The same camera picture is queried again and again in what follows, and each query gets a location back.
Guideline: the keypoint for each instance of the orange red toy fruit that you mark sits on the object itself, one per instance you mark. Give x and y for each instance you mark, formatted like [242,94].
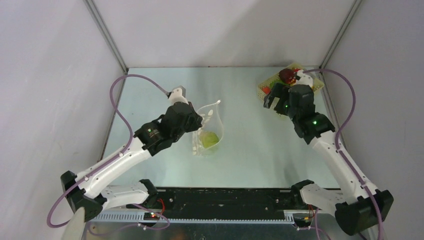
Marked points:
[266,90]

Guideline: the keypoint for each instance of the cream perforated plastic basket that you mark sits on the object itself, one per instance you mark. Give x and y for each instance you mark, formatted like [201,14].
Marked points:
[317,86]

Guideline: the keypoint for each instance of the green toy cabbage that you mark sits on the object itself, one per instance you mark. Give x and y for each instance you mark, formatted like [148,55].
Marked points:
[208,139]

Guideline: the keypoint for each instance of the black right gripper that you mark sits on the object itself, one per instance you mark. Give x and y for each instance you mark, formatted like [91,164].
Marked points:
[273,99]

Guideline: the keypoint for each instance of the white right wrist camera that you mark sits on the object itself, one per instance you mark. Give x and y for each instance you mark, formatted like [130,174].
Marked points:
[303,79]

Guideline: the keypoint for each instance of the dark red toy fruit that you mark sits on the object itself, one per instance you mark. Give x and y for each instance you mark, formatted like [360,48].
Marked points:
[287,76]

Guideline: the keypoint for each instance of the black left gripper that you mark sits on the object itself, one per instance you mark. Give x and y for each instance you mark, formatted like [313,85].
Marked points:
[197,119]

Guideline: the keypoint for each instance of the clear zip top bag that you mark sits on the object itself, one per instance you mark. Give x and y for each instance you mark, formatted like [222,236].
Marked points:
[211,122]

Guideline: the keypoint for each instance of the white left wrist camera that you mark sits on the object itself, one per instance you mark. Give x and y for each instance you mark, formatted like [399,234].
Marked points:
[177,95]

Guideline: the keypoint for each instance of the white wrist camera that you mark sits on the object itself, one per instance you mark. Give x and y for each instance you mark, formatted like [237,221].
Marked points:
[177,95]
[303,79]

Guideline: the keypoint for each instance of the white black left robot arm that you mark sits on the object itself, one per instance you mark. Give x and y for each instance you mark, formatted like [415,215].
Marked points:
[91,189]

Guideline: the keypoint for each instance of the green toy pepper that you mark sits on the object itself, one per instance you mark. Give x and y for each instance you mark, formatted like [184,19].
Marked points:
[272,84]

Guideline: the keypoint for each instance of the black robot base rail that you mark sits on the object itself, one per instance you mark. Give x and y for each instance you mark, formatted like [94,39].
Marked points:
[211,203]

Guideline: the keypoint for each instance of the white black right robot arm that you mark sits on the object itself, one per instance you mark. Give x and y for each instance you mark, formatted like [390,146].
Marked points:
[361,205]

